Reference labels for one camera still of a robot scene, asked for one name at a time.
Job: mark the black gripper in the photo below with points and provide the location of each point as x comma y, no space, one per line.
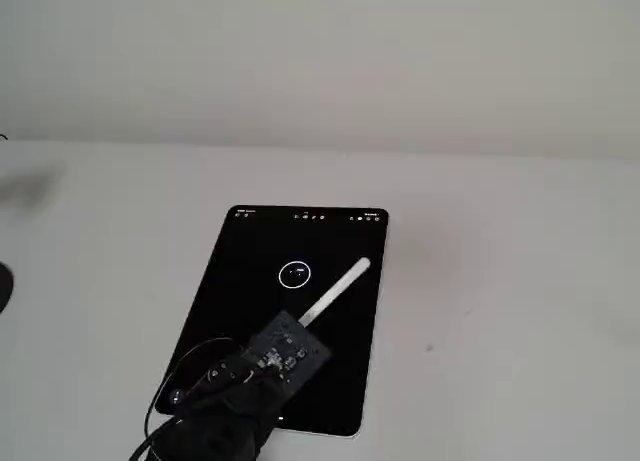
235,381

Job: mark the white stylus pen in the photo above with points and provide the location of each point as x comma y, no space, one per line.
335,293

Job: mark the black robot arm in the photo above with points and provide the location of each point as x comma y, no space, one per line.
210,443

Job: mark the black screen tablet silver edge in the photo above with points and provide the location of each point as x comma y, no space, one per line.
250,281

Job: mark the black rounded object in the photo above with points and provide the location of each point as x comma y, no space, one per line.
5,288

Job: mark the dark camera circuit board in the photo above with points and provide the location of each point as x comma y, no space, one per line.
292,346

